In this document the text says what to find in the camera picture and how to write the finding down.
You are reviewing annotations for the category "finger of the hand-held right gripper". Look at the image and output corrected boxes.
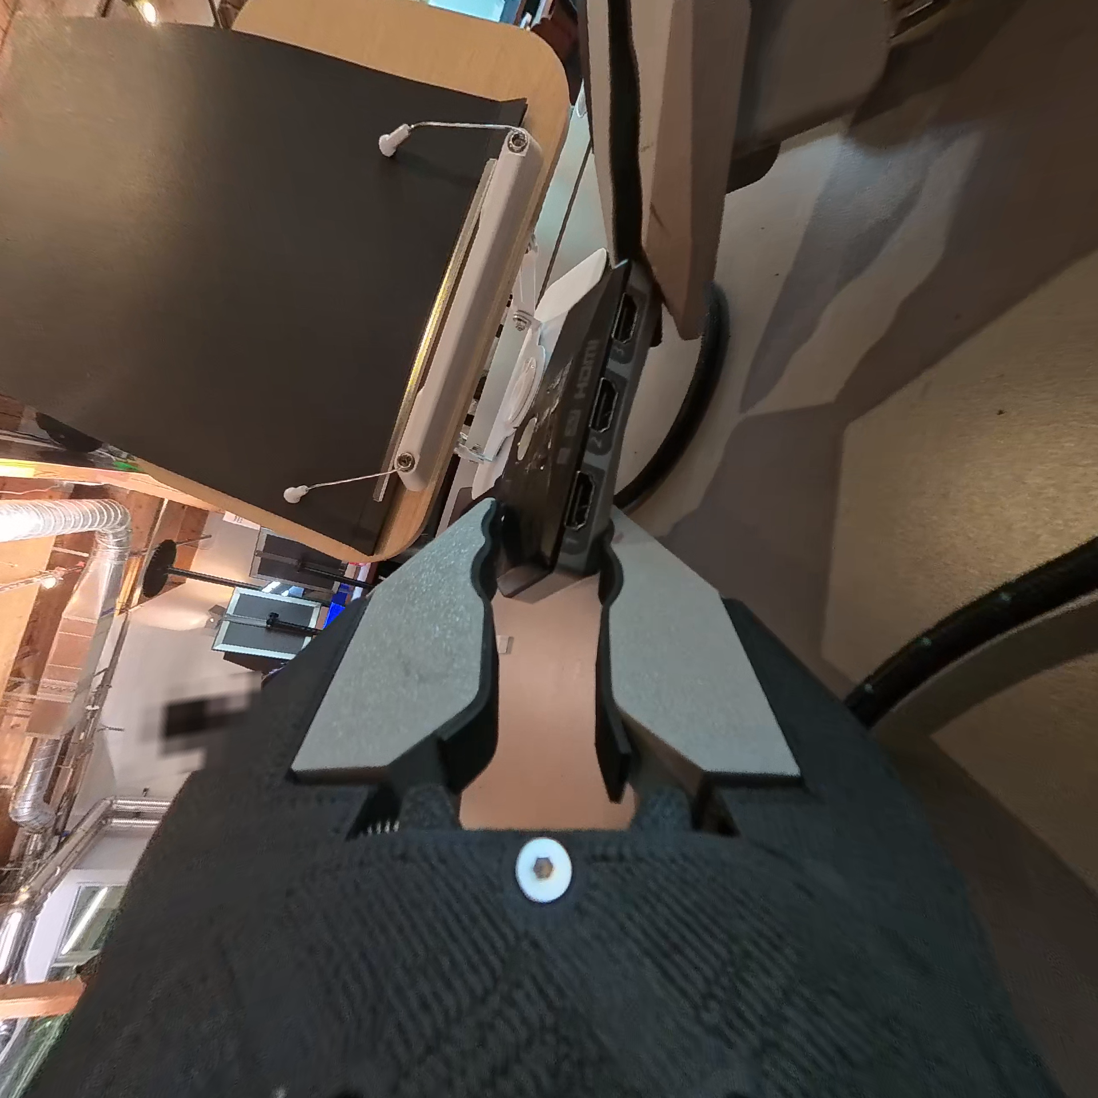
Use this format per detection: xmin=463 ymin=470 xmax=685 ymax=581
xmin=636 ymin=0 xmax=758 ymax=342
xmin=581 ymin=0 xmax=662 ymax=297

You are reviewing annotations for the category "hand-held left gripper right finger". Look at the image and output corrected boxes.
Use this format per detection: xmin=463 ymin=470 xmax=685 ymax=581
xmin=593 ymin=518 xmax=805 ymax=803

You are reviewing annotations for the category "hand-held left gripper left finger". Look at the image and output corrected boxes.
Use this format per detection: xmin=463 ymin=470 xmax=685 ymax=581
xmin=289 ymin=500 xmax=501 ymax=790

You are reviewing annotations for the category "metal hdmi port hub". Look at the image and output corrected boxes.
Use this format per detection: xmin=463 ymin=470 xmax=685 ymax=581
xmin=493 ymin=260 xmax=731 ymax=599

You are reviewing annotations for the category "black braided hdmi cable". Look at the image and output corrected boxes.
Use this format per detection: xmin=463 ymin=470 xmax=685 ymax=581
xmin=844 ymin=540 xmax=1098 ymax=731

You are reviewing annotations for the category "grey panel on stand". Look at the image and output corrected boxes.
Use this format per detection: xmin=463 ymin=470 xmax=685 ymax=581
xmin=212 ymin=587 xmax=331 ymax=662
xmin=250 ymin=527 xmax=346 ymax=587

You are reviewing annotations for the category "white tethered pin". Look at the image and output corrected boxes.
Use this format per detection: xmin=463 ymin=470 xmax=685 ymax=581
xmin=282 ymin=453 xmax=418 ymax=504
xmin=377 ymin=121 xmax=530 ymax=158

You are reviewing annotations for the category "black light stand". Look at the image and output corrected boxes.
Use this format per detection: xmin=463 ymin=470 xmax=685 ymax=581
xmin=139 ymin=540 xmax=371 ymax=602

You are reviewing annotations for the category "black board on white stand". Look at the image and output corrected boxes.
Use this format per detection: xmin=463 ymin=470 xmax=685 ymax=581
xmin=0 ymin=0 xmax=601 ymax=565

